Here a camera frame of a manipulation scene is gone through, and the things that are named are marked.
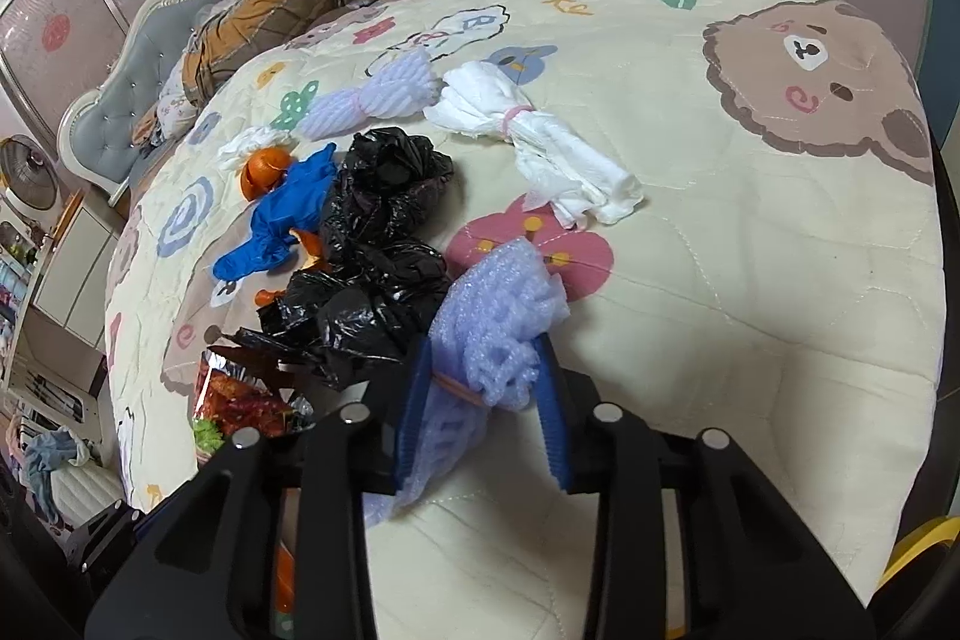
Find floral white pillow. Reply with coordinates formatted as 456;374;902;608
133;61;202;150

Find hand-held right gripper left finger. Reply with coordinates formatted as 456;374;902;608
84;336;437;640

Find small crumpled white tissue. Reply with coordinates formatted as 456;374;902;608
217;125;299;176

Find purple foam net bundle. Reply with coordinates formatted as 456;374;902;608
388;237;572;522

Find blue cloth heap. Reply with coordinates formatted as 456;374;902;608
21;425;92;525

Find white tissue bundle pink band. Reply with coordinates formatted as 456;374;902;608
424;60;645;231

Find black plastic bag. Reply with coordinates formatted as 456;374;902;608
231;126;456;395

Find cream printed bear blanket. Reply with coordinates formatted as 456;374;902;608
103;0;947;640

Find orange peel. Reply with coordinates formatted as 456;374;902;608
240;147;295;200
289;227;332;274

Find red snack packet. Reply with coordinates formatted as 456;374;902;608
192;344;314;462

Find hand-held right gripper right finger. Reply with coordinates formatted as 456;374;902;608
535;336;878;640

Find blue rubber glove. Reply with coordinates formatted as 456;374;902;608
212;143;340;283

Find white electric fan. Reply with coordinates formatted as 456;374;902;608
0;134;62;215

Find yellow plastic object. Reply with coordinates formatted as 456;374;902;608
872;515;960;615

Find white cabinet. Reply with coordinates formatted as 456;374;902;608
28;190;130;357

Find grey tufted headboard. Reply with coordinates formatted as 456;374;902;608
58;0;250;208

